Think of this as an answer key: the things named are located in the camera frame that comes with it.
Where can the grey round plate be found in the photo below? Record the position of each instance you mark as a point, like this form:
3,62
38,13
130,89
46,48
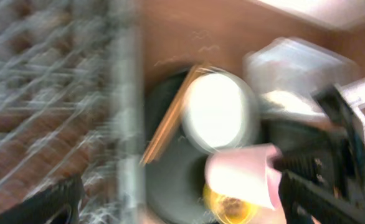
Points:
220,112

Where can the clear plastic bin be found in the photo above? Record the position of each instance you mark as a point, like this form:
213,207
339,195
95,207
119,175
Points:
286,74

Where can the round black tray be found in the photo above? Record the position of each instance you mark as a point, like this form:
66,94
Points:
175,182

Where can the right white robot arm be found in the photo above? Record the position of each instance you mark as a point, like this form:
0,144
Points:
323,178

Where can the yellow bowl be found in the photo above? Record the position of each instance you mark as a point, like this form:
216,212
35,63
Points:
228,210

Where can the pink plastic cup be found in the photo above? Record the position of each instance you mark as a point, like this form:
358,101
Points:
246,174

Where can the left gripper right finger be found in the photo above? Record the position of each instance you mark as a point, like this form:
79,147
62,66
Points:
302,199

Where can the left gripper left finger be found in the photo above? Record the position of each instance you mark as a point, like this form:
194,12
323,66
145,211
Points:
58,203

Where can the grey plastic dishwasher rack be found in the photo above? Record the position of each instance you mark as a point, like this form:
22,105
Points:
70,94

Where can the wooden chopstick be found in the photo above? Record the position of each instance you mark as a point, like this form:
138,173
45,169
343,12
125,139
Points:
172,118

